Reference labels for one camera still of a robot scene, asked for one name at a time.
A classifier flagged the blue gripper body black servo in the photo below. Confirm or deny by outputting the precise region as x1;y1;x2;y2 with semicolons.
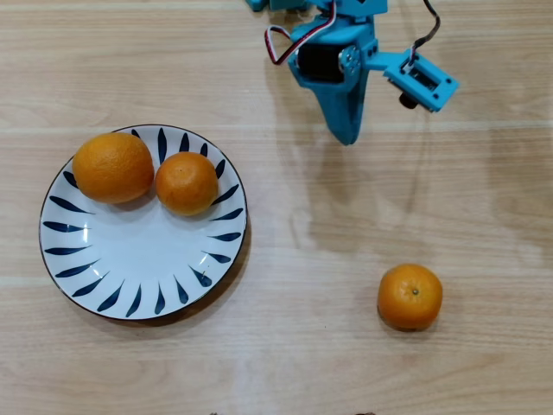
288;15;381;88

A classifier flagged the small orange with green stem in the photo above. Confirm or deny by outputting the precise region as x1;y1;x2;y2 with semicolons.
377;263;444;332

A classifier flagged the white plate blue leaf pattern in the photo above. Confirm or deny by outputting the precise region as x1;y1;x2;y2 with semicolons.
38;124;249;321

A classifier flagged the black camera cable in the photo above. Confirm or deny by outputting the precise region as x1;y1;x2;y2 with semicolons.
410;0;442;61

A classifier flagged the white red black servo cable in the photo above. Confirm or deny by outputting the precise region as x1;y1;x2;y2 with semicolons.
264;0;338;67

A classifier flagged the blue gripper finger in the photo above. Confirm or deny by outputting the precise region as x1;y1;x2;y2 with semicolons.
310;84;357;147
351;68;370;144

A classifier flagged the large orange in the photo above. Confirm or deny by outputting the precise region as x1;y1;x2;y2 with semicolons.
72;131;156;205

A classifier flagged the medium orange with dark marks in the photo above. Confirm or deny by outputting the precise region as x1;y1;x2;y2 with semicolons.
155;150;219;217

